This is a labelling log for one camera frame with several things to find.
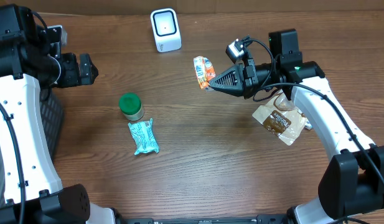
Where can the green snack packet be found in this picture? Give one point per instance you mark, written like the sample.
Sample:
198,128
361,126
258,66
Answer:
142,133

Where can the grey plastic mesh basket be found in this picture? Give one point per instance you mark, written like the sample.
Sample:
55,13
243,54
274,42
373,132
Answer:
52,115

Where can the teal tissue pack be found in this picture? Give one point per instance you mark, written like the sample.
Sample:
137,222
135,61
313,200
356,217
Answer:
308,125

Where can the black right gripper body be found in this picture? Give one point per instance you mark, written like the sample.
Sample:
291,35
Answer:
261,71

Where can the white barcode scanner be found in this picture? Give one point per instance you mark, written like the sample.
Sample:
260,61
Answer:
166,30

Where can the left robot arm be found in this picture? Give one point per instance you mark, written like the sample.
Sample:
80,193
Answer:
31,60

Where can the green capped bottle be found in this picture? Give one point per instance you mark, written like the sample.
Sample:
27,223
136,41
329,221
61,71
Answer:
131,106

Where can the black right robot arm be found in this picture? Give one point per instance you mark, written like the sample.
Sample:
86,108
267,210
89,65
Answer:
353,182

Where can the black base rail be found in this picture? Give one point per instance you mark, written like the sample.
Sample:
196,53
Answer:
259,219

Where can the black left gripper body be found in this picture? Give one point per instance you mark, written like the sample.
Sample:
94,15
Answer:
71,75

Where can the orange tissue pack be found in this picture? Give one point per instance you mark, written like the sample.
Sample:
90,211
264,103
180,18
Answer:
204,71

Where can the beige plastic pouch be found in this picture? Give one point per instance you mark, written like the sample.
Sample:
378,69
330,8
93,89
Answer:
282,118

